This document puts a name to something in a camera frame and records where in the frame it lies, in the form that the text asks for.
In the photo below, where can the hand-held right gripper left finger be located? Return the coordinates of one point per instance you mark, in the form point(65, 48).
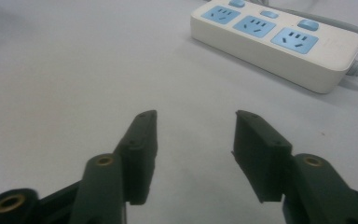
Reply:
point(136, 155)

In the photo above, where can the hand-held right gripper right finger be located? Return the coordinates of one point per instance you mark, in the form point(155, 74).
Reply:
point(267, 155)

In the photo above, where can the white power strip blue sockets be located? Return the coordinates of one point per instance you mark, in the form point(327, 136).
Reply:
point(279, 43)

